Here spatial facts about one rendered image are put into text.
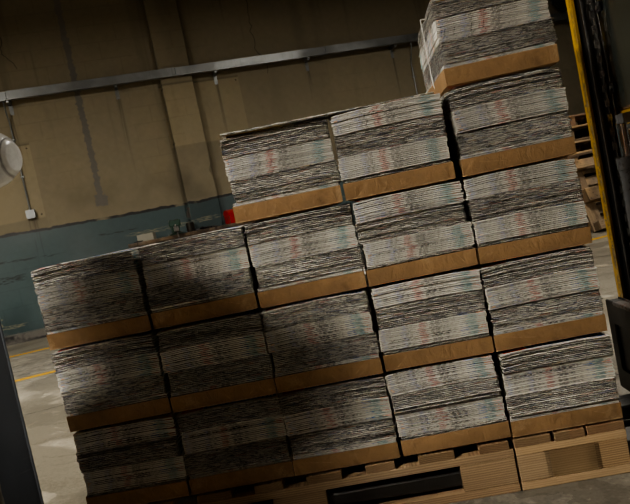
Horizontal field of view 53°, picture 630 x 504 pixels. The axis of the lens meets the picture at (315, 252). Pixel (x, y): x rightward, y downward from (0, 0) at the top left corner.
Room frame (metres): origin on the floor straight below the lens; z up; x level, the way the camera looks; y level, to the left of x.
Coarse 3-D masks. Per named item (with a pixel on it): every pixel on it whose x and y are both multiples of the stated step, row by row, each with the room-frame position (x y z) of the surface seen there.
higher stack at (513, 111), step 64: (448, 0) 1.63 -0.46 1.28; (512, 0) 1.62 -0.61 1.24; (448, 64) 1.63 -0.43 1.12; (448, 128) 1.73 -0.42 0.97; (512, 128) 1.62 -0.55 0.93; (512, 192) 1.62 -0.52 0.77; (576, 192) 1.62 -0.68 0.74; (576, 256) 1.61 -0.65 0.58; (512, 320) 1.63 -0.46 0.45; (512, 384) 1.63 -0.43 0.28; (576, 384) 1.61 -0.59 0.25; (576, 448) 1.61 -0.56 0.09
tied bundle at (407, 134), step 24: (432, 96) 1.63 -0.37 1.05; (336, 120) 1.65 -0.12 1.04; (360, 120) 1.65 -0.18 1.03; (384, 120) 1.64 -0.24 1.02; (408, 120) 1.64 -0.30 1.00; (432, 120) 1.63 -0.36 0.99; (336, 144) 1.66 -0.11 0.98; (360, 144) 1.65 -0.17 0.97; (384, 144) 1.65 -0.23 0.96; (408, 144) 1.63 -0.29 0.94; (432, 144) 1.63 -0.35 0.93; (360, 168) 1.65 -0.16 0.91; (384, 168) 1.64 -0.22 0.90; (408, 168) 1.64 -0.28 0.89
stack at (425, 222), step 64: (448, 192) 1.64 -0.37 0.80; (128, 256) 1.68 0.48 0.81; (192, 256) 1.68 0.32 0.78; (256, 256) 1.67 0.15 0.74; (320, 256) 1.66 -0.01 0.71; (384, 256) 1.64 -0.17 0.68; (64, 320) 1.70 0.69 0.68; (256, 320) 1.67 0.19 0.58; (320, 320) 1.65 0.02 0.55; (384, 320) 1.65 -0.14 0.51; (448, 320) 1.63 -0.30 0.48; (64, 384) 1.70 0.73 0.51; (128, 384) 1.69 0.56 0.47; (192, 384) 1.68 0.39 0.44; (384, 384) 1.65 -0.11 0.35; (448, 384) 1.63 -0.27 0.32; (128, 448) 1.70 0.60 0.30; (192, 448) 1.69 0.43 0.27; (256, 448) 1.67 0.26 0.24; (320, 448) 1.67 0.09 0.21; (448, 448) 1.66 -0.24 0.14; (512, 448) 1.63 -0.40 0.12
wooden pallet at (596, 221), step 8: (576, 160) 6.92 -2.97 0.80; (584, 160) 6.95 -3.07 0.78; (592, 160) 6.97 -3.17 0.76; (584, 168) 7.06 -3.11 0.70; (592, 168) 7.09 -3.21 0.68; (592, 176) 7.05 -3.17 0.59; (584, 184) 6.96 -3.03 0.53; (592, 184) 7.01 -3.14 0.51; (584, 192) 6.84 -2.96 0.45; (592, 192) 6.82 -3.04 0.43; (584, 200) 6.86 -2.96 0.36; (592, 200) 6.82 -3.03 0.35; (600, 200) 6.97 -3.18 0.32; (592, 208) 6.87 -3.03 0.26; (600, 208) 6.93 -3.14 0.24; (592, 216) 6.84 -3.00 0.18; (600, 216) 6.86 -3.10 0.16; (592, 224) 6.81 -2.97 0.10; (600, 224) 6.71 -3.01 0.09
